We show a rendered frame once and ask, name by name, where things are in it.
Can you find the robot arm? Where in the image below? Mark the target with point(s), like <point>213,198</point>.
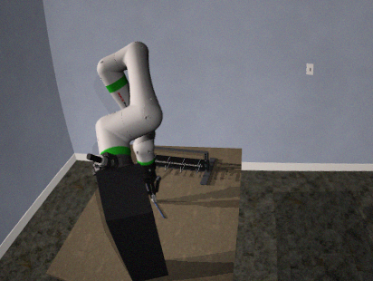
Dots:
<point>140,113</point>

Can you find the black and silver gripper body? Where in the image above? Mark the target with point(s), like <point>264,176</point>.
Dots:
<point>149,176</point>

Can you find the black metal rack frame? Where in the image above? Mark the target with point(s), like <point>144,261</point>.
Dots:
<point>188,164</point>

